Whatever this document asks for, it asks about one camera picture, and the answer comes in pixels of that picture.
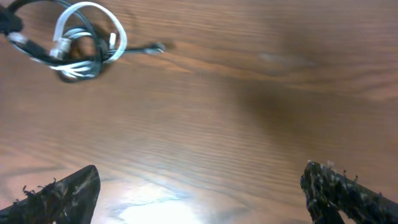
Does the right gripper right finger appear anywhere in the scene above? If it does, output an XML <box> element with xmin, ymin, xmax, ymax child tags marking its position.
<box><xmin>300</xmin><ymin>161</ymin><xmax>397</xmax><ymax>224</ymax></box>

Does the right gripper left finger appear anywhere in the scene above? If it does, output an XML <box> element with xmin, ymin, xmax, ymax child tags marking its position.
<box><xmin>1</xmin><ymin>165</ymin><xmax>101</xmax><ymax>224</ymax></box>

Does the white USB cable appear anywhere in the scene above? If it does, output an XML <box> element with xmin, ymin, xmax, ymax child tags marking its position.
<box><xmin>6</xmin><ymin>1</ymin><xmax>128</xmax><ymax>78</ymax></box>

